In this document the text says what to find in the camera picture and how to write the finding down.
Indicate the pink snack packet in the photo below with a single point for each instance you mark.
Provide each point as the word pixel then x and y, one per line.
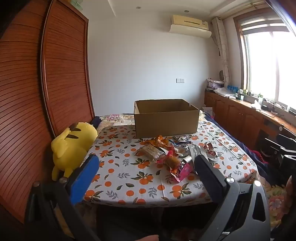
pixel 183 172

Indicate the orange fruit print tablecloth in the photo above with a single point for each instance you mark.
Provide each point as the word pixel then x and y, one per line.
pixel 129 176

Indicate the orange snack packet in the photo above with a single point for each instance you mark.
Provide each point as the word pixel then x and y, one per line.
pixel 160 141

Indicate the dark snack packet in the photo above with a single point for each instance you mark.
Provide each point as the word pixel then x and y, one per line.
pixel 181 138

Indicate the red bun packet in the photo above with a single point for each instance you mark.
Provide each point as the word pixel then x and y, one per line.
pixel 172 160

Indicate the red cloth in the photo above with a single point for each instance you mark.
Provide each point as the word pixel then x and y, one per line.
pixel 259 155

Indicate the blue white snack packet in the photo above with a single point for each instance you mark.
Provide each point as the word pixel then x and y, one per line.
pixel 181 148

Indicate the wooden framed window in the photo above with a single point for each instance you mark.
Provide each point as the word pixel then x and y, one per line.
pixel 266 64

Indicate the white wall air conditioner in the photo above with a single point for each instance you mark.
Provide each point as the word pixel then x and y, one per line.
pixel 190 26

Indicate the red white snack packet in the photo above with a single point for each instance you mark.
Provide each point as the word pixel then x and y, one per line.
pixel 211 151

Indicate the stack of small boxes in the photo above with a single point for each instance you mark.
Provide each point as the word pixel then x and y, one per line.
pixel 214 84

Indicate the white wall switch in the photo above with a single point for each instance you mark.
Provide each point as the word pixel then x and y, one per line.
pixel 180 80

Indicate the brown slatted wooden wardrobe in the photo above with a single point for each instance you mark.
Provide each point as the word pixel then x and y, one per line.
pixel 23 92

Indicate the pale patterned curtain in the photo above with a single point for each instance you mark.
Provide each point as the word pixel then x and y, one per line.
pixel 223 51

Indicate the silver white snack packet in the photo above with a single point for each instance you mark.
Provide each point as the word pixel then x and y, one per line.
pixel 196 150

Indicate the clear plastic bags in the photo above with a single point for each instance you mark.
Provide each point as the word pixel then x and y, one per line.
pixel 223 92

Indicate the row of blue bottles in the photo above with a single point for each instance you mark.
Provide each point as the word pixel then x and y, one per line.
pixel 232 88

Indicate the floral blanket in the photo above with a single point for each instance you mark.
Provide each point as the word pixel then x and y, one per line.
pixel 115 117

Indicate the black chair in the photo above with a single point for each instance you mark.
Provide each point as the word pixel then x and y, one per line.
pixel 277 148

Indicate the long wooden cabinet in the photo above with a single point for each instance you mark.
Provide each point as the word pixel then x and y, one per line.
pixel 233 115

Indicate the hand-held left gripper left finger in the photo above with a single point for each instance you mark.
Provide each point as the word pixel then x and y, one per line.
pixel 84 179

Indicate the yellow plush toy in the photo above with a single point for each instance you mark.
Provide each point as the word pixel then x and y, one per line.
pixel 69 148

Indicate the brown cardboard box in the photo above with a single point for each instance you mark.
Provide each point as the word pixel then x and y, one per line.
pixel 166 124

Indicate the dark blue blanket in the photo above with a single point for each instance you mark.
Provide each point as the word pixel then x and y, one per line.
pixel 263 176

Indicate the round grey fan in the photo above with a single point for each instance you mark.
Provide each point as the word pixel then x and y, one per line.
pixel 221 75

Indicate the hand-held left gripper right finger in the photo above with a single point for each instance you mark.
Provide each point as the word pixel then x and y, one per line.
pixel 209 183

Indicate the clear brown biscuit packet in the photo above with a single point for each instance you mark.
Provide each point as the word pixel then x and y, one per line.
pixel 150 151

